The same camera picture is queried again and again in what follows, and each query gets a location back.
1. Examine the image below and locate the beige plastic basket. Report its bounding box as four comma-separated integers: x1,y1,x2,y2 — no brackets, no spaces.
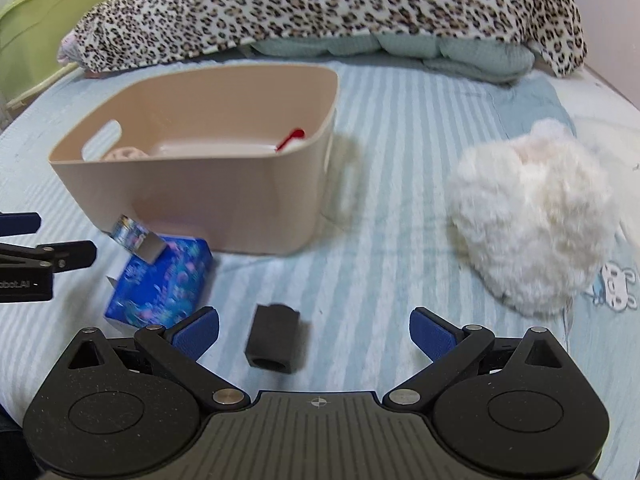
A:
48,63,341,256

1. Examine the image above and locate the leopard print blanket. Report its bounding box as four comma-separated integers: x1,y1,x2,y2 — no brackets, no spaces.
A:
59,0,589,79

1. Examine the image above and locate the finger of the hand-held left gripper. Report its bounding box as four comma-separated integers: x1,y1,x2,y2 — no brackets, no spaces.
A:
0,212,42,237
0,240,98,275

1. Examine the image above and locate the blue printed carton box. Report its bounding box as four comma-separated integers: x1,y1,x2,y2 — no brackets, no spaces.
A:
103,214,214,335

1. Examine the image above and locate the red and white item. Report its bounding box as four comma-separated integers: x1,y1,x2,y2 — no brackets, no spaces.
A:
274,128,306,154

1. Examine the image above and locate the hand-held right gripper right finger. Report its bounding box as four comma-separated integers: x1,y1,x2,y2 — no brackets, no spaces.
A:
382,307,571,413

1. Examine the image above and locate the green plastic cabinet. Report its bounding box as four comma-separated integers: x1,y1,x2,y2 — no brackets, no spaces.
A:
0,0,114,107

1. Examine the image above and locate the white plush toy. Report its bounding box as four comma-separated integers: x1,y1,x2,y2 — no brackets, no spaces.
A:
444,117,622,317

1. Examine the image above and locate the pink cloth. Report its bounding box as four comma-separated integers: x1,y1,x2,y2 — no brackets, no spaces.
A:
56,34,85,65

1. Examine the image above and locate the striped blue bed sheet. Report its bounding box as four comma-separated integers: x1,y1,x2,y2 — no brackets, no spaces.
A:
0,56,640,480

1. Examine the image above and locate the pink knitted item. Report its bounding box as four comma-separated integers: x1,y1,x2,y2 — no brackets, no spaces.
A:
102,146,151,162

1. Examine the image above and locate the teal quilt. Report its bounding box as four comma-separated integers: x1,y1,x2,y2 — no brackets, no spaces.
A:
249,30,537,84

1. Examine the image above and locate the black foam block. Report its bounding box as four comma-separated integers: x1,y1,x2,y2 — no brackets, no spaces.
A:
243,302,301,374

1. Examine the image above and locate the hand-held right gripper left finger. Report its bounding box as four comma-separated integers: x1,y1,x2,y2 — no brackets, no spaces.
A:
57,306,251,413

